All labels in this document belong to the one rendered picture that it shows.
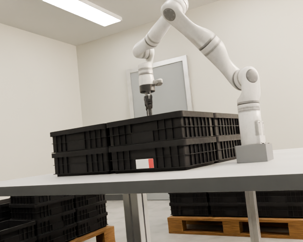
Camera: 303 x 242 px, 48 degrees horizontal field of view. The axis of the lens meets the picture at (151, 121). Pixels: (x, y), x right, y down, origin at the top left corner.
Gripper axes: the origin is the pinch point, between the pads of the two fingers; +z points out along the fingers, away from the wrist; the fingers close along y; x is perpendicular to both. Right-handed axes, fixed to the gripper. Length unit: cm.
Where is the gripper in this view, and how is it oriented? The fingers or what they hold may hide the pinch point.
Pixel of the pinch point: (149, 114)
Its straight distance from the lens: 161.7
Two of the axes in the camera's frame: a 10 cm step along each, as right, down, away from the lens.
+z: 0.9, 9.9, -0.8
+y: 0.8, -0.9, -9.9
